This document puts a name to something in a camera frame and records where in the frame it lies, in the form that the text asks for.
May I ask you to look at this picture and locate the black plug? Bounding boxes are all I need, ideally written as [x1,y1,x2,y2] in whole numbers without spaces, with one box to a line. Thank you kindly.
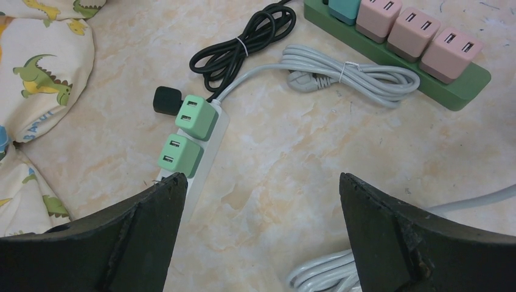
[153,86,183,116]

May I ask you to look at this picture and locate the lower green plug adapter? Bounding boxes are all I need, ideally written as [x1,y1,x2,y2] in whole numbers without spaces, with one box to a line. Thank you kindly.
[158,134,204,178]

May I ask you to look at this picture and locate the pink plug green strip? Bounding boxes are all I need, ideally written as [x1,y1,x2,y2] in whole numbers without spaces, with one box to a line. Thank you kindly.
[386,7,441,63]
[355,0,403,44]
[419,27,483,84]

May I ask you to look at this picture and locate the yellow dinosaur cloth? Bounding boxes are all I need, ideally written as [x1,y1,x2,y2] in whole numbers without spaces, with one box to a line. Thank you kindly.
[1,0,105,237]

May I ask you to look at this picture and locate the grey cable of white strip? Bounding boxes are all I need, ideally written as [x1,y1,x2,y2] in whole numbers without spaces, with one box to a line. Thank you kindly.
[285,183,516,292]

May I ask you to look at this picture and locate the grey coiled cable small strip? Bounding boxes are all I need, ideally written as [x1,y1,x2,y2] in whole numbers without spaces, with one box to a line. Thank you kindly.
[214,44,420,109]

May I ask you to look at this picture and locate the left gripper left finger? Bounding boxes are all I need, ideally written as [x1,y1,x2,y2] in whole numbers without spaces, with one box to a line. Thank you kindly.
[1,173,188,291]

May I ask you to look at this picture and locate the small white green-plug strip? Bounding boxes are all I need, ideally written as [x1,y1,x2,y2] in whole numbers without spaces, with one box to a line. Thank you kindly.
[156,100,229,223]

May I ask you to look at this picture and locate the green long power strip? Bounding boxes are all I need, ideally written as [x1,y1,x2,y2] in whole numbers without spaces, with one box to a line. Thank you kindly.
[303,0,493,113]

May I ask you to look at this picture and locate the teal plug on green strip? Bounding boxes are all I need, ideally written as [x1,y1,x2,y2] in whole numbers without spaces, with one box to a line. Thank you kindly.
[328,0,361,26]

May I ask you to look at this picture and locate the green plug adapter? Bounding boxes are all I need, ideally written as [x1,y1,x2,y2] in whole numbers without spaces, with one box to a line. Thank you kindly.
[175,95,218,141]
[158,134,204,178]

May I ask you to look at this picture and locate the upper green plug adapter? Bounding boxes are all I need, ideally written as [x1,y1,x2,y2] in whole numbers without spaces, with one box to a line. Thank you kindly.
[175,95,218,141]

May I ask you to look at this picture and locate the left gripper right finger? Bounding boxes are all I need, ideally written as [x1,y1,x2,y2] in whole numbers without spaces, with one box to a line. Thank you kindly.
[339,173,515,291]

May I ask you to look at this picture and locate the black coiled cable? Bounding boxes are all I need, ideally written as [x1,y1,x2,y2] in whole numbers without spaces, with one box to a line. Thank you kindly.
[188,0,298,102]

